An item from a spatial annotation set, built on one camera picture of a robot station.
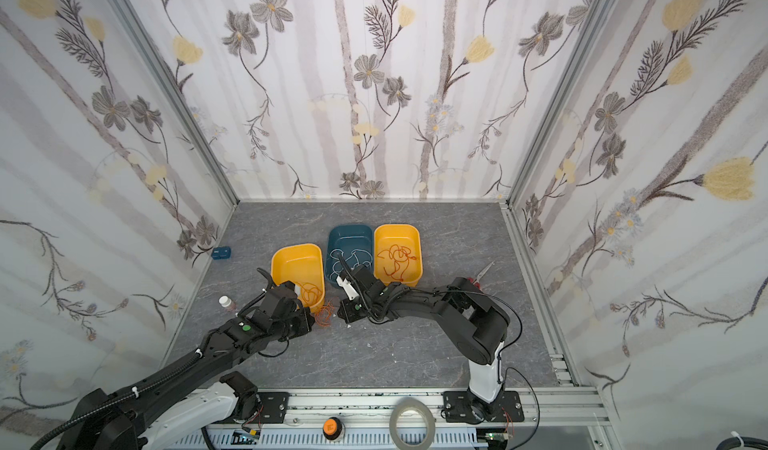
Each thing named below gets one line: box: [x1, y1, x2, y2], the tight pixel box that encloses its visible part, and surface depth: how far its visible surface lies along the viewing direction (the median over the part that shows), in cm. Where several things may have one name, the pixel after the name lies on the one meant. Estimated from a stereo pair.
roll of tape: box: [389, 396, 436, 450], surface depth 69 cm
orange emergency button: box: [322, 416, 343, 441], surface depth 65 cm
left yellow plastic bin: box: [270, 243, 325, 312], surface depth 101 cm
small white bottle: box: [218, 295, 237, 311], surface depth 91 cm
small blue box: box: [212, 246, 232, 260], surface depth 106 cm
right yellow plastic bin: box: [374, 224, 423, 287], surface depth 106 cm
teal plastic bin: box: [325, 225, 374, 285], surface depth 106 cm
